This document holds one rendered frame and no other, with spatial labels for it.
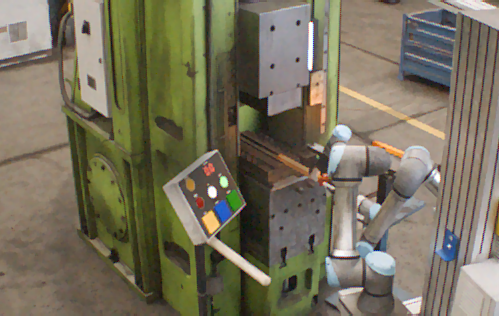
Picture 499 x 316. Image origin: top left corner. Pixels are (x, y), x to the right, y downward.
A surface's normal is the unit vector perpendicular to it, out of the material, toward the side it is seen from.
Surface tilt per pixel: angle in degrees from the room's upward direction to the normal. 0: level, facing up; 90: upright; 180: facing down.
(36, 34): 90
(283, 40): 90
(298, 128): 90
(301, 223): 90
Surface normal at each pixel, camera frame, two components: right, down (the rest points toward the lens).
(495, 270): 0.00, -0.89
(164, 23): -0.79, 0.26
